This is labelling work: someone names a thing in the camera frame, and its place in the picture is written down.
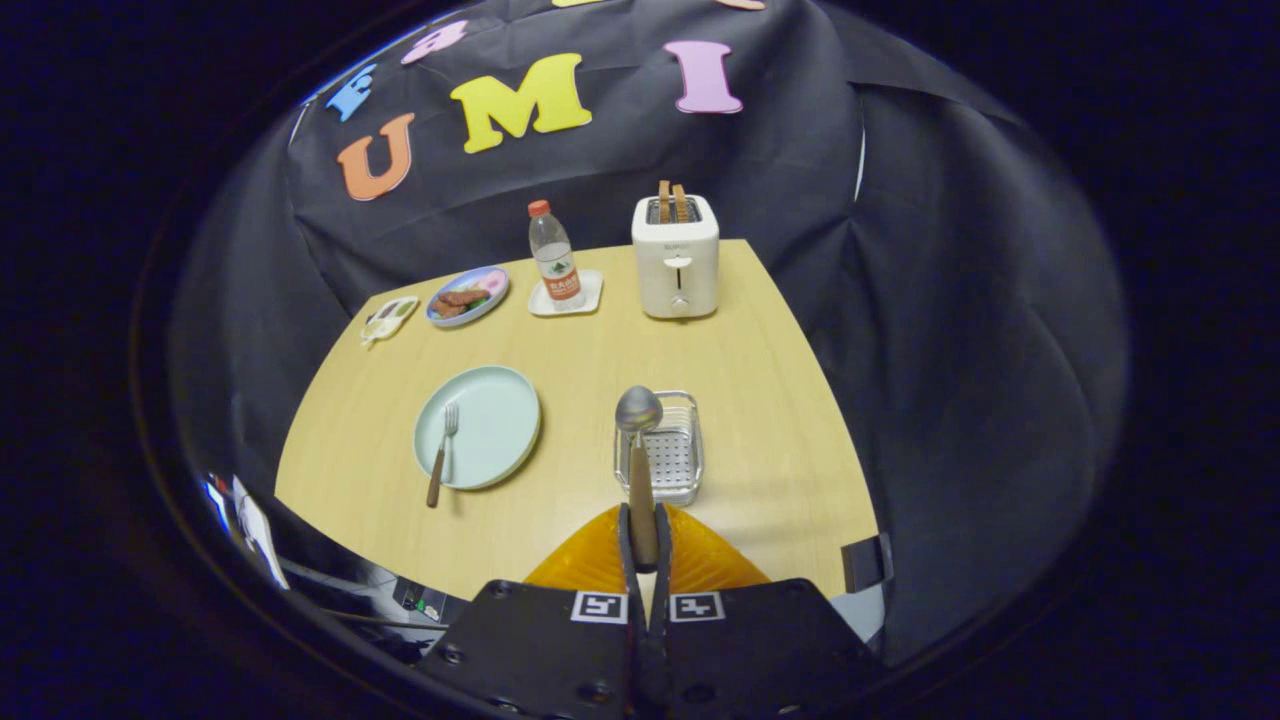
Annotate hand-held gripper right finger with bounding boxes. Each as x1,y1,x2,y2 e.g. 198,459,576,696
650,503,886,720

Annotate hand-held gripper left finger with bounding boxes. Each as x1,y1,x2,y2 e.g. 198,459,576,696
415,503,651,720

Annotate wooden handled metal spoon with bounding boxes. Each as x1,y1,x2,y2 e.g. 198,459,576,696
613,385,665,571

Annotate wooden handled metal fork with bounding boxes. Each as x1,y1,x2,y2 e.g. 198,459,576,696
426,402,461,509

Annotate light green plate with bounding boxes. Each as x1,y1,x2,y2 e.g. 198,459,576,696
413,365,542,491

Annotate black table clamp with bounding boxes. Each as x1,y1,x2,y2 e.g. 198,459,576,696
843,533,894,594

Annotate white square coaster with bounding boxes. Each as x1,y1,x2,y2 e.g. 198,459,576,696
527,269,605,318

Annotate white toaster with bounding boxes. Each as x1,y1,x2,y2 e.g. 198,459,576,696
631,194,721,321

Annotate blue plate with food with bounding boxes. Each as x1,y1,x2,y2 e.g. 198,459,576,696
426,266,510,329

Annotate clear water bottle red cap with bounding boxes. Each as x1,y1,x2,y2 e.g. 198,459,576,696
528,199,587,311

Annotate white divided sauce dish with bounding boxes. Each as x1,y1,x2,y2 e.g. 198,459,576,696
360,296,421,349

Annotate black backdrop cloth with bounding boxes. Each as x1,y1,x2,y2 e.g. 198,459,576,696
170,0,1131,666

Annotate metal wire basket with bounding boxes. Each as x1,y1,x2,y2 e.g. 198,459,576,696
613,390,704,508

